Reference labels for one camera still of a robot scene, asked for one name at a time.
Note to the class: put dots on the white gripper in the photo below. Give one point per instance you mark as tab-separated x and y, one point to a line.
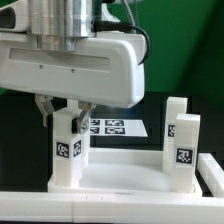
104	70

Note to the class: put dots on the white desk top tray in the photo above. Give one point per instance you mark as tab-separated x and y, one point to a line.
116	171

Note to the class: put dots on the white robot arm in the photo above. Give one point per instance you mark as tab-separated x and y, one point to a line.
74	50

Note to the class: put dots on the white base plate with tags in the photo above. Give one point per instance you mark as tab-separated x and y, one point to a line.
117	127

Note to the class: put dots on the white front fence rail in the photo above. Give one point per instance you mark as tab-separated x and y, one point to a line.
155	208

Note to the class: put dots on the white side fence rail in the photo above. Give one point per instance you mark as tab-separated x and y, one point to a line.
212	174

